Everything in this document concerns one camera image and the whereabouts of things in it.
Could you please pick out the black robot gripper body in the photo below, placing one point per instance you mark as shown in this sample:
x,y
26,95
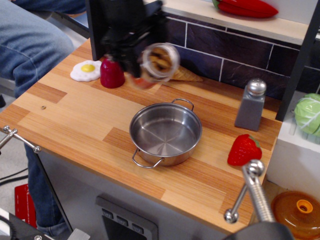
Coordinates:
x,y
132,25

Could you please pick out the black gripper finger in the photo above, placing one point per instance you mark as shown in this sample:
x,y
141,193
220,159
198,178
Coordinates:
x,y
129,63

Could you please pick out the clear almond jar red label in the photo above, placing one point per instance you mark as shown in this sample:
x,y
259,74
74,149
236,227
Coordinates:
x,y
157,64

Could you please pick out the stainless steel pot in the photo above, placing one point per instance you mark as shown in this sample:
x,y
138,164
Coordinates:
x,y
165,134

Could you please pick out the orange pot lid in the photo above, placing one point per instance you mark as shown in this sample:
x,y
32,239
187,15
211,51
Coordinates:
x,y
298,211

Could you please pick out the toy fried egg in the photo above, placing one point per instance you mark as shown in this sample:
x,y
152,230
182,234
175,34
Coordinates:
x,y
86,71

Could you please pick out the toy ice cream cone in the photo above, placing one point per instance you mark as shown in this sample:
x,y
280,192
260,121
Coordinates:
x,y
183,74

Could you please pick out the person in blue jeans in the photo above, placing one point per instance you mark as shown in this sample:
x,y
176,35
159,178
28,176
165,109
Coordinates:
x,y
30,47

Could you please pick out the red toy chili pepper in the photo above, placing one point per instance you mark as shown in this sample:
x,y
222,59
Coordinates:
x,y
246,8

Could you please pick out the grey shaker silver cap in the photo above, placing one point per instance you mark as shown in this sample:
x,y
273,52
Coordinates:
x,y
252,104

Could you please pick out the red toy strawberry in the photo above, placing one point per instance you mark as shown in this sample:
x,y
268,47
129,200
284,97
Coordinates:
x,y
244,149

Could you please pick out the wooden shelf board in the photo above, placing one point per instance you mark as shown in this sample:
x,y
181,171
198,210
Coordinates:
x,y
274,28

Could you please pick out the grey oven control panel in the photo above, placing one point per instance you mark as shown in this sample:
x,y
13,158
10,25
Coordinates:
x,y
122,224

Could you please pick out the red box on floor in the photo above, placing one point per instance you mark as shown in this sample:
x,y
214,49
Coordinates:
x,y
24,205

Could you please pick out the green toy cabbage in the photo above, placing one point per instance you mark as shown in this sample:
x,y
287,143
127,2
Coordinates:
x,y
307,114

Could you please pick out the black upright post left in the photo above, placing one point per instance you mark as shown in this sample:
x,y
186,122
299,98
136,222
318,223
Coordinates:
x,y
97,25

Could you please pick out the black upright post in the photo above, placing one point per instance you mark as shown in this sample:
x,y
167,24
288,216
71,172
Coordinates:
x,y
299,65
97,25

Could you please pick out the black upright post right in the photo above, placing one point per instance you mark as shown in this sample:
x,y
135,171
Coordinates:
x,y
299,65

